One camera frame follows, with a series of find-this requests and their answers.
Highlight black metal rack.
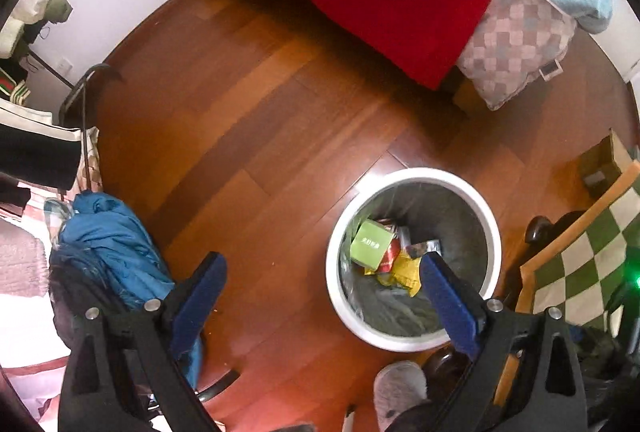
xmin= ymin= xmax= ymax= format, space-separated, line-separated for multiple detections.
xmin=25 ymin=52 xmax=127 ymax=129

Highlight grey pink slipper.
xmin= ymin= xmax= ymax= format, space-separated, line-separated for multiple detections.
xmin=374 ymin=360 xmax=429 ymax=432

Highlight striped green red garment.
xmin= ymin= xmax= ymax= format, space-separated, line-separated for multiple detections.
xmin=0 ymin=69 xmax=30 ymax=109

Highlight black round caster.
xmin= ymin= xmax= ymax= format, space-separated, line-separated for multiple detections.
xmin=525 ymin=216 xmax=557 ymax=246
xmin=424 ymin=349 xmax=472 ymax=384

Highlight wooden table leg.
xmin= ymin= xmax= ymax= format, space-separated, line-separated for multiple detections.
xmin=494 ymin=352 xmax=521 ymax=406

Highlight yellow snack bag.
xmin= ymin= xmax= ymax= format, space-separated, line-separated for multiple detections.
xmin=377 ymin=249 xmax=426 ymax=297

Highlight black chair base leg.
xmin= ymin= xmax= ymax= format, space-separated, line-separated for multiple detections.
xmin=192 ymin=368 xmax=242 ymax=406

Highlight flat brown cardboard piece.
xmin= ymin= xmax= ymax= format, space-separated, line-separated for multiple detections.
xmin=579 ymin=129 xmax=637 ymax=199

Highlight pink grey checkered quilt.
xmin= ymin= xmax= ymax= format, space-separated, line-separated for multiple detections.
xmin=456 ymin=0 xmax=577 ymax=111

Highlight plaid fabric bag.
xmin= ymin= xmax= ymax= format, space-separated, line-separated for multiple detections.
xmin=79 ymin=127 xmax=104 ymax=193

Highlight white green jacket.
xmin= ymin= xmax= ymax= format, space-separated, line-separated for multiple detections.
xmin=0 ymin=0 xmax=74 ymax=58

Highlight blue jacket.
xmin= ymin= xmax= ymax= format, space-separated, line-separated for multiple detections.
xmin=50 ymin=192 xmax=203 ymax=388

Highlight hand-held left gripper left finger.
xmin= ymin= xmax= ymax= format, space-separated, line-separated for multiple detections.
xmin=57 ymin=252 xmax=228 ymax=432

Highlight black fluffy cloth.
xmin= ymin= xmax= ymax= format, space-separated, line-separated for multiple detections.
xmin=49 ymin=252 xmax=128 ymax=315

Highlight white round trash bin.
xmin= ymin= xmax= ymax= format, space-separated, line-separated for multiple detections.
xmin=326 ymin=168 xmax=502 ymax=353

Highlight black garment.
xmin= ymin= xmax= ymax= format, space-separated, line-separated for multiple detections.
xmin=0 ymin=122 xmax=87 ymax=191

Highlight pink knitted cloth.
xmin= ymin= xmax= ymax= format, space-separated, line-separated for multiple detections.
xmin=0 ymin=217 xmax=52 ymax=297

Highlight dark trash bag liner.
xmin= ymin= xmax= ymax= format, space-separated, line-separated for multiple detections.
xmin=340 ymin=184 xmax=488 ymax=338

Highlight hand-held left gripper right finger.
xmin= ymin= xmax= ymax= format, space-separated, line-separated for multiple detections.
xmin=419 ymin=251 xmax=588 ymax=432

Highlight red packet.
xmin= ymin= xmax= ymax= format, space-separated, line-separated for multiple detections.
xmin=375 ymin=218 xmax=403 ymax=273

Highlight green cardboard box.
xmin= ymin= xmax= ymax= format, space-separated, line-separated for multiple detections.
xmin=349 ymin=219 xmax=397 ymax=270

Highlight white pink blanket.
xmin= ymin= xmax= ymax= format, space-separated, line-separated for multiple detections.
xmin=0 ymin=292 xmax=72 ymax=415

